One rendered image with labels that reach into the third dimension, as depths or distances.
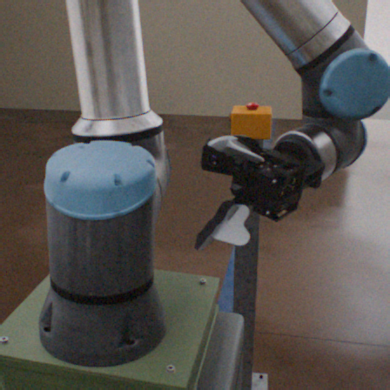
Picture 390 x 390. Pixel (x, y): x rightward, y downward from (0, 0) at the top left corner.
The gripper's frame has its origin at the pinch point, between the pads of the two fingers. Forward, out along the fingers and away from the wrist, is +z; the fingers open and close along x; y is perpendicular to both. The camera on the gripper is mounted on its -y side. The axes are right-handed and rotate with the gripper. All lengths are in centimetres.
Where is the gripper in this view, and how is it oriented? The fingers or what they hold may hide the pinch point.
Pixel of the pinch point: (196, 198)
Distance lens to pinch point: 65.1
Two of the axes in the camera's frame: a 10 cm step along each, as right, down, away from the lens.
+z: -6.5, 3.1, -6.9
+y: 7.5, 3.9, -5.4
